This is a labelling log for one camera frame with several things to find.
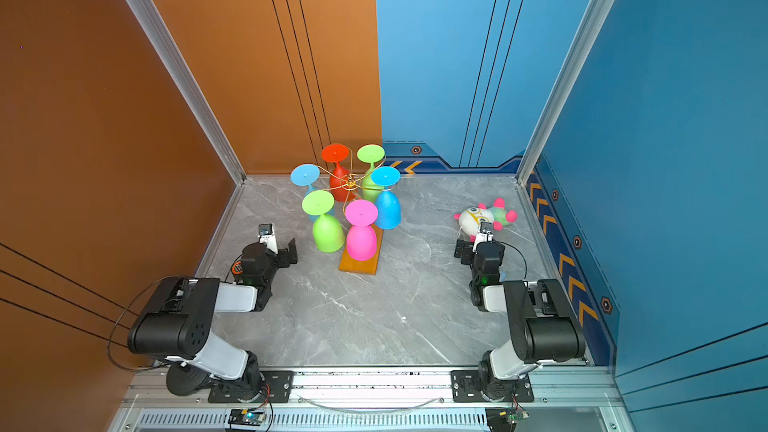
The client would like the left circuit board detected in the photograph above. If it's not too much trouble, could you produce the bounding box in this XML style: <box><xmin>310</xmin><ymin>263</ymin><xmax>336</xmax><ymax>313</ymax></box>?
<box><xmin>226</xmin><ymin>408</ymin><xmax>269</xmax><ymax>431</ymax></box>

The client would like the circuit board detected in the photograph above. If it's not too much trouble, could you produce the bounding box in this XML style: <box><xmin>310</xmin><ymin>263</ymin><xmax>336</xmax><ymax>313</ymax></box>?
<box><xmin>485</xmin><ymin>408</ymin><xmax>530</xmax><ymax>432</ymax></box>
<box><xmin>226</xmin><ymin>408</ymin><xmax>269</xmax><ymax>431</ymax></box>

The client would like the light blue wine glass left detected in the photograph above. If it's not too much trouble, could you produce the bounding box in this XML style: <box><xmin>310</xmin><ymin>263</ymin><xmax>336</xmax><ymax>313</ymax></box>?
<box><xmin>290</xmin><ymin>163</ymin><xmax>320</xmax><ymax>195</ymax></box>

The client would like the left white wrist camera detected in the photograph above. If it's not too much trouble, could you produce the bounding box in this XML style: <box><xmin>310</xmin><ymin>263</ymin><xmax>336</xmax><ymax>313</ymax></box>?
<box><xmin>258</xmin><ymin>223</ymin><xmax>278</xmax><ymax>254</ymax></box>

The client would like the wooden rack base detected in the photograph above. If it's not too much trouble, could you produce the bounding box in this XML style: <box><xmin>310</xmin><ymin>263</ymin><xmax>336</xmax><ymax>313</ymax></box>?
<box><xmin>339</xmin><ymin>224</ymin><xmax>383</xmax><ymax>275</ymax></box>

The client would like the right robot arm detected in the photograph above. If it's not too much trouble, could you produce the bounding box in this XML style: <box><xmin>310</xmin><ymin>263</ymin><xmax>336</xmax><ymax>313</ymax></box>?
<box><xmin>454</xmin><ymin>239</ymin><xmax>587</xmax><ymax>402</ymax></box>

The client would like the pink wine glass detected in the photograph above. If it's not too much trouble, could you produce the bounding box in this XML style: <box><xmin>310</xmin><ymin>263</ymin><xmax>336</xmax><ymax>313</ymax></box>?
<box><xmin>344</xmin><ymin>200</ymin><xmax>378</xmax><ymax>261</ymax></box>

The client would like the aluminium front rail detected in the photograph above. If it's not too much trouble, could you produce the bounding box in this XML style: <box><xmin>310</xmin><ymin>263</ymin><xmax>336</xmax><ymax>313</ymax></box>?
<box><xmin>109</xmin><ymin>363</ymin><xmax>633</xmax><ymax>431</ymax></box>

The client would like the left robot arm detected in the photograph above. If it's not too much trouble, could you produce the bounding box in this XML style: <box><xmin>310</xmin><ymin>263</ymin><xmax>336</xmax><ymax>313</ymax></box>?
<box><xmin>127</xmin><ymin>240</ymin><xmax>298</xmax><ymax>404</ymax></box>

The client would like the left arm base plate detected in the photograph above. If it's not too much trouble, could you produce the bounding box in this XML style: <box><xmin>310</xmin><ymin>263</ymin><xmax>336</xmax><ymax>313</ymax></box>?
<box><xmin>207</xmin><ymin>370</ymin><xmax>294</xmax><ymax>405</ymax></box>

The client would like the right circuit board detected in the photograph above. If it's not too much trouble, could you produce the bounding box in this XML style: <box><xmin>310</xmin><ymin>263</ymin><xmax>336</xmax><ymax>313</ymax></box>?
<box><xmin>485</xmin><ymin>408</ymin><xmax>530</xmax><ymax>432</ymax></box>

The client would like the back green wine glass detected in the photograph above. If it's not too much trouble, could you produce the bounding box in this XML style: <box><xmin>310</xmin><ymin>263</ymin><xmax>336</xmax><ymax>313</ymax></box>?
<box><xmin>357</xmin><ymin>144</ymin><xmax>386</xmax><ymax>203</ymax></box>

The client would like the front green wine glass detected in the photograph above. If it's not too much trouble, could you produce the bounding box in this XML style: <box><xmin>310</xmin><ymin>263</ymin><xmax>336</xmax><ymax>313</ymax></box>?
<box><xmin>302</xmin><ymin>190</ymin><xmax>345</xmax><ymax>253</ymax></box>

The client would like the red wine glass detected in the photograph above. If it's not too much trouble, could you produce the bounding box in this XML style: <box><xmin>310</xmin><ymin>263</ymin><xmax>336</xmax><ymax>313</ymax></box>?
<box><xmin>321</xmin><ymin>143</ymin><xmax>357</xmax><ymax>204</ymax></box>

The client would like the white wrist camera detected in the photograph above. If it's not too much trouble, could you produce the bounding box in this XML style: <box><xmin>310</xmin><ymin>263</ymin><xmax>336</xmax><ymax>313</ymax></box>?
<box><xmin>258</xmin><ymin>223</ymin><xmax>278</xmax><ymax>254</ymax></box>
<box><xmin>475</xmin><ymin>221</ymin><xmax>495</xmax><ymax>245</ymax></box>

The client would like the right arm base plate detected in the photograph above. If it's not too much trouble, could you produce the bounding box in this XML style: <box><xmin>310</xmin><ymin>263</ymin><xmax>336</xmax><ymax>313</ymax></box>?
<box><xmin>450</xmin><ymin>369</ymin><xmax>535</xmax><ymax>403</ymax></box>

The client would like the gold wire glass rack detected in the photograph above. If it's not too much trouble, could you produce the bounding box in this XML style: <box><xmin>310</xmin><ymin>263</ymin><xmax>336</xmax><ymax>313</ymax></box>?
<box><xmin>318</xmin><ymin>162</ymin><xmax>384</xmax><ymax>204</ymax></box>

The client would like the white pink plush toy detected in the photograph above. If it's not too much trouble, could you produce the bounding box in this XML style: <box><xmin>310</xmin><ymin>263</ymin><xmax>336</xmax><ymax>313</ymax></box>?
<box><xmin>454</xmin><ymin>198</ymin><xmax>518</xmax><ymax>242</ymax></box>

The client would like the green wine glass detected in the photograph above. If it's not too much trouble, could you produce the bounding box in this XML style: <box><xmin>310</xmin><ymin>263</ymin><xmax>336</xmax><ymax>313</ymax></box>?
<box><xmin>357</xmin><ymin>144</ymin><xmax>386</xmax><ymax>203</ymax></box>
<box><xmin>302</xmin><ymin>190</ymin><xmax>345</xmax><ymax>253</ymax></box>

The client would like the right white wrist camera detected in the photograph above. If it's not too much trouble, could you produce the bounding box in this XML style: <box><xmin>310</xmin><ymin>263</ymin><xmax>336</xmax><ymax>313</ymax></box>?
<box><xmin>475</xmin><ymin>221</ymin><xmax>495</xmax><ymax>245</ymax></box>

